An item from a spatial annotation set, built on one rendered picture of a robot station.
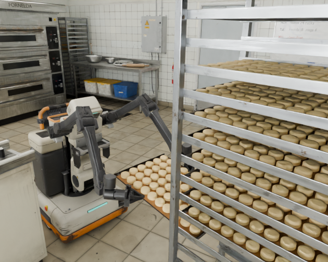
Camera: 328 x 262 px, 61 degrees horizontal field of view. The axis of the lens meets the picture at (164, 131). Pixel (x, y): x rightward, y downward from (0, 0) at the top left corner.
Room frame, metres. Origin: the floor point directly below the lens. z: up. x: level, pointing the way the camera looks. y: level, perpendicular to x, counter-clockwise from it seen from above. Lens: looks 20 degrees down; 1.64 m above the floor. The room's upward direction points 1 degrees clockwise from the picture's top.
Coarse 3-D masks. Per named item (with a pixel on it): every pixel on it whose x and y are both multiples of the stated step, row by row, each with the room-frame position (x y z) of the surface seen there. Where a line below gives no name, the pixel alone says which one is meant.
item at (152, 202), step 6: (150, 168) 1.48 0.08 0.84; (126, 180) 1.34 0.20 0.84; (138, 180) 1.35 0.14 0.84; (132, 186) 1.30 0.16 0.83; (162, 186) 1.32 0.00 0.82; (144, 198) 1.21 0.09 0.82; (186, 204) 1.19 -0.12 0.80; (162, 210) 1.13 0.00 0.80; (168, 216) 1.09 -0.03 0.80; (186, 228) 1.03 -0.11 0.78; (192, 234) 0.99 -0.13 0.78; (198, 234) 1.00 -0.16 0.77
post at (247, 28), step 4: (248, 0) 1.33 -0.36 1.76; (252, 0) 1.32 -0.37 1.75; (248, 4) 1.33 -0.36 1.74; (252, 4) 1.32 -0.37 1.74; (244, 24) 1.33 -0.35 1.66; (248, 24) 1.32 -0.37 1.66; (244, 28) 1.33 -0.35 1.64; (248, 28) 1.32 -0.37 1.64; (244, 32) 1.33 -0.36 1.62; (248, 32) 1.32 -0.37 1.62; (240, 52) 1.34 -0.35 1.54; (244, 52) 1.32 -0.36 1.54; (248, 52) 1.34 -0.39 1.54; (240, 56) 1.34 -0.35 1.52; (244, 56) 1.32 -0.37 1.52; (220, 252) 1.33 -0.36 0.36; (224, 252) 1.33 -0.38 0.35
